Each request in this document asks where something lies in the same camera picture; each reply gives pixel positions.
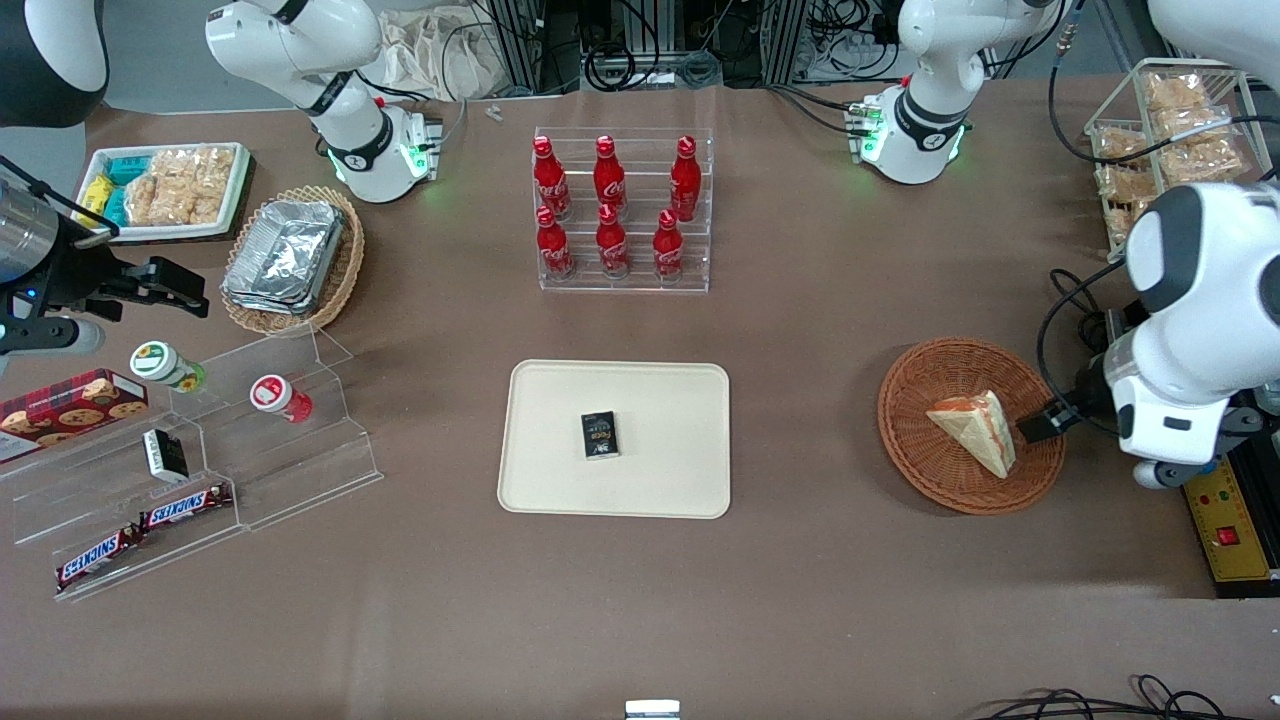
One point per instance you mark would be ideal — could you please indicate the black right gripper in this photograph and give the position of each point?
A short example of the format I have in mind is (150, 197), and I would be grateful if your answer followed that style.
(72, 272)

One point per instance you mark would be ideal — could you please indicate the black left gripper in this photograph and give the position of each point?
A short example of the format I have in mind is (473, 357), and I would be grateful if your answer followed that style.
(1083, 393)

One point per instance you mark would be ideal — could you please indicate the triangular sandwich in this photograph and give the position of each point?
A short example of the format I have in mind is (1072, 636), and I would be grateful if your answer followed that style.
(975, 430)

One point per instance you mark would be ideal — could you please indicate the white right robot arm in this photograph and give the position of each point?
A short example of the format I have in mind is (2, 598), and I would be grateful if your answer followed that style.
(345, 120)

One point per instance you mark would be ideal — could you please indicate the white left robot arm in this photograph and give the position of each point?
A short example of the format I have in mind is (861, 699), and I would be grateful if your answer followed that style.
(920, 120)

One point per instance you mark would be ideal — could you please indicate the white rectangular snack tray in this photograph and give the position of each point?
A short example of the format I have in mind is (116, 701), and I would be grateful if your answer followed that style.
(235, 205)

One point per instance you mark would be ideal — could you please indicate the round brown wicker basket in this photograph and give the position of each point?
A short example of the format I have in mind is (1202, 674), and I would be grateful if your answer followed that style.
(920, 450)

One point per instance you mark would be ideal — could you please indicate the oval light wicker basket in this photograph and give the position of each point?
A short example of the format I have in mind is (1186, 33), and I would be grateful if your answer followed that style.
(345, 270)

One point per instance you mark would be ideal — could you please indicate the cream plastic serving tray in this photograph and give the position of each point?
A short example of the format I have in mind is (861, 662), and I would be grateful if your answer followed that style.
(660, 430)

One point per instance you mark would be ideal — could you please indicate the green cup with sunflower lid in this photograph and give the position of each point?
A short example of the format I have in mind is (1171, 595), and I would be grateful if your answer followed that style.
(160, 364)

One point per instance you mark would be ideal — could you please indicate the clear rice cracker packet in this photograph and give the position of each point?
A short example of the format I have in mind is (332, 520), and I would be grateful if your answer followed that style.
(155, 195)
(210, 180)

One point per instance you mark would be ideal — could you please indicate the teal snack packet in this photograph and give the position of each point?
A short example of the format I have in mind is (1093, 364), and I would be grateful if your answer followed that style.
(130, 168)
(116, 207)

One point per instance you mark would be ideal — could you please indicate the yellow snack packet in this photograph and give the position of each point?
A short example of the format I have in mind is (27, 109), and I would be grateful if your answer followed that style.
(96, 193)

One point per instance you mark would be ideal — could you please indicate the stack of foil trays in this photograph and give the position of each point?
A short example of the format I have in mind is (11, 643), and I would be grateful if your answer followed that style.
(285, 255)

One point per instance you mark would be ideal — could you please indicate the red cup with white lid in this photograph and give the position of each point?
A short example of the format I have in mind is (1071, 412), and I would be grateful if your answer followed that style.
(275, 395)

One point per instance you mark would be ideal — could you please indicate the red chocolate cookie box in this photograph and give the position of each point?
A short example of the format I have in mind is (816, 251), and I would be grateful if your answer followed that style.
(60, 412)

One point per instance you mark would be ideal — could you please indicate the black and white small box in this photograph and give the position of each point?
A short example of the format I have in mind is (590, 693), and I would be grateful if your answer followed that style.
(165, 455)

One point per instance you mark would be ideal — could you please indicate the yellow emergency stop control box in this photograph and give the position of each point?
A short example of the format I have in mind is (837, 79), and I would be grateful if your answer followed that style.
(1225, 535)

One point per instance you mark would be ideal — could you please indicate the clear fried snack packet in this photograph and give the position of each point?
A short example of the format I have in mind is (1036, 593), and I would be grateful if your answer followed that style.
(1190, 125)
(1120, 222)
(1120, 146)
(1122, 185)
(1205, 165)
(1175, 92)

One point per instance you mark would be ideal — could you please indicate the Snickers chocolate bar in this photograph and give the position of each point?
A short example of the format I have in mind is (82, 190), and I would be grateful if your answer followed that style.
(185, 506)
(98, 558)

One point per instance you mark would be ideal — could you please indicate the clear acrylic stepped shelf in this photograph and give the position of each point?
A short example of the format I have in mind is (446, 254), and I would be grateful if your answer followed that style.
(300, 470)

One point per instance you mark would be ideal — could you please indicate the beige cloth bag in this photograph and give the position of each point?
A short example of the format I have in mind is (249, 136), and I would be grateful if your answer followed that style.
(440, 55)

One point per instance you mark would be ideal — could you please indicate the red cola bottle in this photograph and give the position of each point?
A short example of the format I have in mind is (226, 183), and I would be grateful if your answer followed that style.
(685, 180)
(611, 245)
(549, 180)
(667, 248)
(553, 248)
(608, 180)

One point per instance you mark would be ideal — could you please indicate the clear acrylic bottle rack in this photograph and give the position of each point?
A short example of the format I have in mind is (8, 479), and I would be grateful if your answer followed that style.
(640, 270)

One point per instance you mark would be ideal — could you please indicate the small black snack box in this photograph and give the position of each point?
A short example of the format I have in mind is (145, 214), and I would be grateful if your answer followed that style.
(600, 436)

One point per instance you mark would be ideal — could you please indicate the aluminium equipment rack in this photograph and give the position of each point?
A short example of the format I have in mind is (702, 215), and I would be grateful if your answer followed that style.
(640, 30)

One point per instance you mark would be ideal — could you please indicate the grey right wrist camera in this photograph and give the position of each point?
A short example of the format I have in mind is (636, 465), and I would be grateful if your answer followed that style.
(55, 336)

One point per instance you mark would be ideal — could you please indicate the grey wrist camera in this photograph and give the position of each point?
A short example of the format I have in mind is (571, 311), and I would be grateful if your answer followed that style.
(1160, 474)
(55, 336)

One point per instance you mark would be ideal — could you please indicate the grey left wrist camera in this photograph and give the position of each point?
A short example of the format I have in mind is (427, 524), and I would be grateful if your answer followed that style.
(1160, 474)

